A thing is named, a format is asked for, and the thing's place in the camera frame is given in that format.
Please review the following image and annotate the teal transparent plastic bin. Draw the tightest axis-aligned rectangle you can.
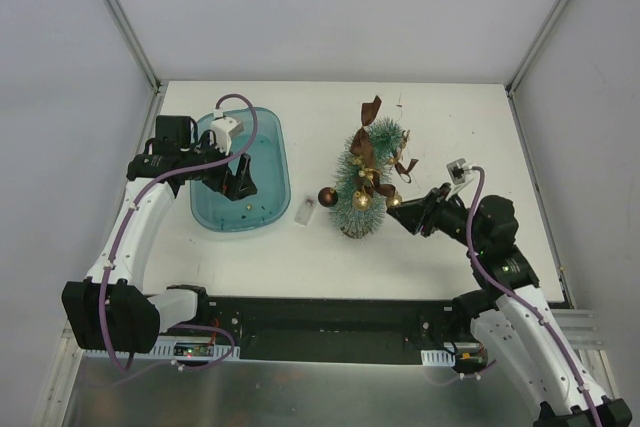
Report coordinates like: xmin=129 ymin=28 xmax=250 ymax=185
xmin=190 ymin=107 xmax=291 ymax=233

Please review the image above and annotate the gold ball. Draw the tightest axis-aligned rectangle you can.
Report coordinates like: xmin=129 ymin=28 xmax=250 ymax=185
xmin=352 ymin=190 xmax=372 ymax=212

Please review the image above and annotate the gold berry sprig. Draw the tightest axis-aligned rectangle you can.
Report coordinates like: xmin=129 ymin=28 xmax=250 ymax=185
xmin=349 ymin=127 xmax=418 ymax=184

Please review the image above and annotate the small frosted green christmas tree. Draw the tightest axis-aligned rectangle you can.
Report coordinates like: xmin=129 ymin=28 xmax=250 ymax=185
xmin=329 ymin=117 xmax=417 ymax=239

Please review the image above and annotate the brown matte ball ornament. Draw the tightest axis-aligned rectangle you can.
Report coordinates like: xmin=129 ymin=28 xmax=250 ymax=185
xmin=317 ymin=187 xmax=339 ymax=208

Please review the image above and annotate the brown ribbon bow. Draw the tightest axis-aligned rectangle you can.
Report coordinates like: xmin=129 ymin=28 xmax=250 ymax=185
xmin=353 ymin=95 xmax=403 ymax=208

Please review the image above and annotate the gold glitter ball ornament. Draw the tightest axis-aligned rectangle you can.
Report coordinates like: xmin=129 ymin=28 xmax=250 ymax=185
xmin=387 ymin=194 xmax=402 ymax=208

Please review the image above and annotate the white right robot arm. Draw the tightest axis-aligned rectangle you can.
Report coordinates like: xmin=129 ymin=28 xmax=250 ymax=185
xmin=387 ymin=184 xmax=632 ymax=426

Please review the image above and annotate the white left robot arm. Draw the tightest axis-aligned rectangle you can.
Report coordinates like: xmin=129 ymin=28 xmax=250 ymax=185
xmin=61 ymin=114 xmax=257 ymax=353

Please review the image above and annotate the right controller board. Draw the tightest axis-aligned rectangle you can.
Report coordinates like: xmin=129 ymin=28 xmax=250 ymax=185
xmin=420 ymin=350 xmax=488 ymax=368

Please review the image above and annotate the controller board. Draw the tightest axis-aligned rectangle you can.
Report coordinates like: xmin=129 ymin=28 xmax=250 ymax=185
xmin=151 ymin=340 xmax=240 ymax=361
xmin=420 ymin=350 xmax=488 ymax=368

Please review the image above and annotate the left controller board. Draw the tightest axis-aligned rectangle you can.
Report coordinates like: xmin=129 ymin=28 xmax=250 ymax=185
xmin=151 ymin=340 xmax=240 ymax=361

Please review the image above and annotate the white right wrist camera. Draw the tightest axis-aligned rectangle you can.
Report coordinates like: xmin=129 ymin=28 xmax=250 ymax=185
xmin=446 ymin=158 xmax=471 ymax=196

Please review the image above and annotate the left aluminium corner post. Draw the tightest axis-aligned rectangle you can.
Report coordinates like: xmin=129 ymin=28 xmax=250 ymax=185
xmin=75 ymin=0 xmax=164 ymax=93

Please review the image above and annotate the aluminium corner post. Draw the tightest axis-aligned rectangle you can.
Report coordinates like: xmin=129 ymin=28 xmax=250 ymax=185
xmin=75 ymin=0 xmax=164 ymax=93
xmin=504 ymin=0 xmax=606 ymax=93

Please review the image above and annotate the right aluminium corner post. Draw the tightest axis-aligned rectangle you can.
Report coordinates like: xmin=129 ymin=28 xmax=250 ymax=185
xmin=504 ymin=0 xmax=606 ymax=93

